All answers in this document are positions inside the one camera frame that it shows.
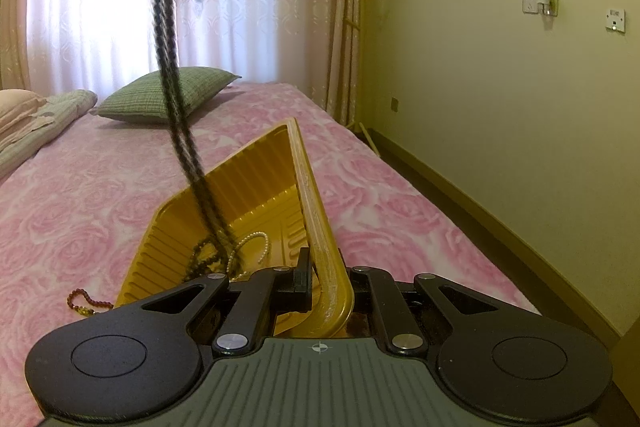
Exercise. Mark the pale pink pillow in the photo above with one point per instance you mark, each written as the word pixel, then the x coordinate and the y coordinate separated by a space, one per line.
pixel 17 107

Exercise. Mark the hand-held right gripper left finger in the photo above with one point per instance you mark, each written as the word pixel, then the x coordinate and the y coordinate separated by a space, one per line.
pixel 300 279

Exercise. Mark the folded pale green quilt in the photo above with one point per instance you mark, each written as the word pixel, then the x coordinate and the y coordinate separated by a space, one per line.
pixel 55 117

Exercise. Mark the white wall switch plate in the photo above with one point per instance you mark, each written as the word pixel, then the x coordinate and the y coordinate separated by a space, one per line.
pixel 615 20

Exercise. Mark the white wall socket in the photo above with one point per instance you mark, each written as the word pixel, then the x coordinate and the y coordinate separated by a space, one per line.
pixel 530 3

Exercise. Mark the white plug-in charger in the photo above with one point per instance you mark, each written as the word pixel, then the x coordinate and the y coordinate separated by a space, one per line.
pixel 549 4

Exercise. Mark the yellow plastic tray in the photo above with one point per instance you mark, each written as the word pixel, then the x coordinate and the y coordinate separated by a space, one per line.
pixel 240 192

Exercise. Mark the green checked pillow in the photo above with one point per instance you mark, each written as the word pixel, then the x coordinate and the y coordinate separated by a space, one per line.
pixel 145 97

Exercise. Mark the pink rose blanket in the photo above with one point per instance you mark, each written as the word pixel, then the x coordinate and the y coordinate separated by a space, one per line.
pixel 75 217

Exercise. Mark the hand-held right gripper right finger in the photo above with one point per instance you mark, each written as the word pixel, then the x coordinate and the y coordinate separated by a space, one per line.
pixel 365 282

